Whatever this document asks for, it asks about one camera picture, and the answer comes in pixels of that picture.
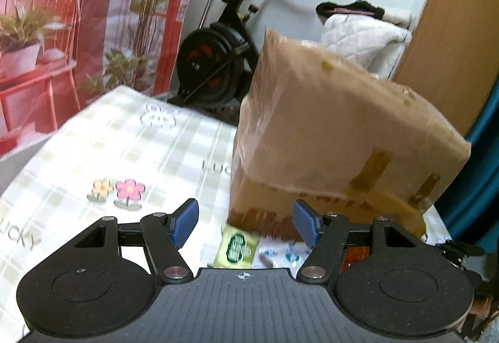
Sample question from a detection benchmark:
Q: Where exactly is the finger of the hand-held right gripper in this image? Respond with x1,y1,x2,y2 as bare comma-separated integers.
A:
437,241,486,273

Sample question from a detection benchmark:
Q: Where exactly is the cream fluffy blanket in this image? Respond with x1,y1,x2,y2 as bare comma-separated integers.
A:
382,9,412,27

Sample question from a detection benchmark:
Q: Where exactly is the green snack packet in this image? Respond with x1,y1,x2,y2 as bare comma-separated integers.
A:
214,224,260,269

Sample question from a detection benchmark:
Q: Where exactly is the clear blue print packet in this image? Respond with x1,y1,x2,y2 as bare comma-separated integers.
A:
259,239,312,269

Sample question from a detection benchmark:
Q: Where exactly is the wooden board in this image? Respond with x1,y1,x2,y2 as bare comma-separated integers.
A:
392,0,499,137

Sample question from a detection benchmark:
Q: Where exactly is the checkered bunny print tablecloth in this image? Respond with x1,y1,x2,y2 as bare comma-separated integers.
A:
0,85,453,343

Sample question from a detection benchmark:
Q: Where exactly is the orange snack packet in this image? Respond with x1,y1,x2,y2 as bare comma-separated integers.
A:
343,247,369,273

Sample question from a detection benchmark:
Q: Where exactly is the plastic-lined cardboard box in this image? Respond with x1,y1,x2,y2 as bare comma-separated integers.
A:
226,28,472,246

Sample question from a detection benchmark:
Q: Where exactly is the black exercise bike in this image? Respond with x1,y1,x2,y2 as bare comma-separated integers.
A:
167,0,318,113

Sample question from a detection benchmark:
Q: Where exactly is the red printed wall backdrop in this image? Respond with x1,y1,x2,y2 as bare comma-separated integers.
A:
0,0,209,156

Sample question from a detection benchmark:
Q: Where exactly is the white quilted blanket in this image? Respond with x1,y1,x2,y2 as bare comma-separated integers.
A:
320,13,412,78

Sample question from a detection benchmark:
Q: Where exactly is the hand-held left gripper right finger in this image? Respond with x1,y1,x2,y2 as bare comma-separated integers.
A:
293,199,425,284

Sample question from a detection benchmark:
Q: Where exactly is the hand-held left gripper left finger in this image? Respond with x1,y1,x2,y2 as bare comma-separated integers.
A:
66,198,199,284

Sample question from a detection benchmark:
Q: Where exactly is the black fuzzy garment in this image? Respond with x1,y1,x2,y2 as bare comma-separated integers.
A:
316,1,385,22

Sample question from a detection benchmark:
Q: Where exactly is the teal curtain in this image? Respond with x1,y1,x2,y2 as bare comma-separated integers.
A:
434,86,499,246

